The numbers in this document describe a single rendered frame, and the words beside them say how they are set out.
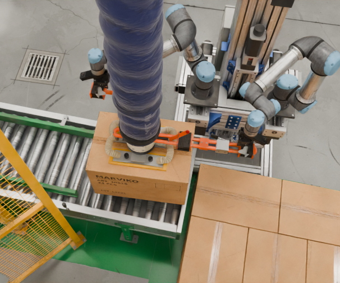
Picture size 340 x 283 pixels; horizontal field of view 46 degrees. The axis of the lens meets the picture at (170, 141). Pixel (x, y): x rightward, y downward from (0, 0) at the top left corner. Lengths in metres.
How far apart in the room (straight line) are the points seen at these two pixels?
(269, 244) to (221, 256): 0.33
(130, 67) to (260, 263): 1.69
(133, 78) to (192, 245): 1.43
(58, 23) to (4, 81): 0.85
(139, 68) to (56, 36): 2.87
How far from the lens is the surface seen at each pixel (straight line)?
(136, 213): 2.76
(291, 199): 2.95
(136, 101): 1.74
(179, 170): 2.31
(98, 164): 2.34
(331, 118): 4.05
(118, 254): 3.26
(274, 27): 2.37
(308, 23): 4.70
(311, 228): 2.93
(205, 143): 2.23
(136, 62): 1.53
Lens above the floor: 3.19
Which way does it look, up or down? 63 degrees down
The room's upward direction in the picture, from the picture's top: 4 degrees clockwise
